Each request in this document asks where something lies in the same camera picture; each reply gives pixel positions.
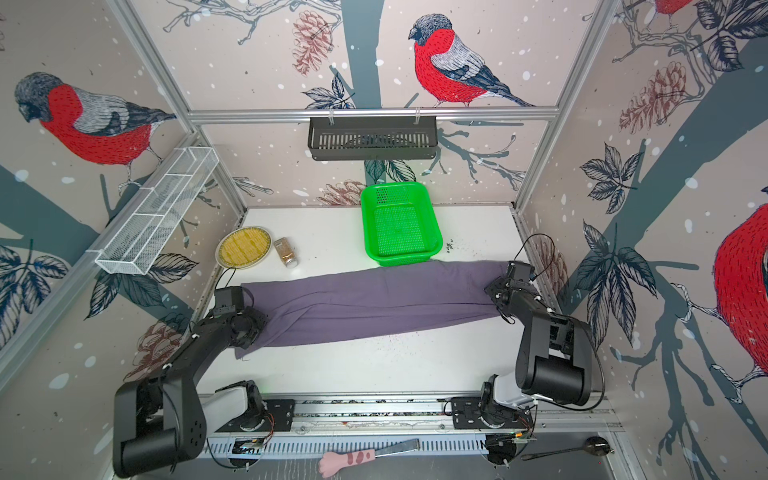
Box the purple trousers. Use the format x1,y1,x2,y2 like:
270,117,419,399
235,261,507,358

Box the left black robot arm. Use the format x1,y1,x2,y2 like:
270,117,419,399
113,307,267,478

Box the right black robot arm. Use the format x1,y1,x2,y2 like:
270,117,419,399
479,277,595,423

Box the yellow round plate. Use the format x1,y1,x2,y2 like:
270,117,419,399
215,226,272,270

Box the green plastic basket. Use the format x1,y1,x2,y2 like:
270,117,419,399
361,182,443,267

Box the black metal spoon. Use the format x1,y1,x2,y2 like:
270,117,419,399
521,436,613,461

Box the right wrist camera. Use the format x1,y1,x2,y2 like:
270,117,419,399
507,260,536,282

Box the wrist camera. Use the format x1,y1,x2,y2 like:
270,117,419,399
212,286,245,317
507,260,536,282

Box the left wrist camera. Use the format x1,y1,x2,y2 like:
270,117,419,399
212,286,245,317

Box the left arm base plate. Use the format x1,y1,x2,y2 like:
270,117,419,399
217,399,296,433

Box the white ventilated cable duct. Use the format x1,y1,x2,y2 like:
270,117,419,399
200,433,488,462

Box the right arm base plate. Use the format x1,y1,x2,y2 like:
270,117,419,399
449,397,533,430

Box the aluminium mounting rail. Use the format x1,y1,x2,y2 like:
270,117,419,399
200,392,625,437

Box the white wire mesh shelf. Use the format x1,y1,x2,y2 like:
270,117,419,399
95,146,219,275

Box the black hanging wall basket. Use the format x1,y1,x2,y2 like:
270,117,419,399
307,116,438,161

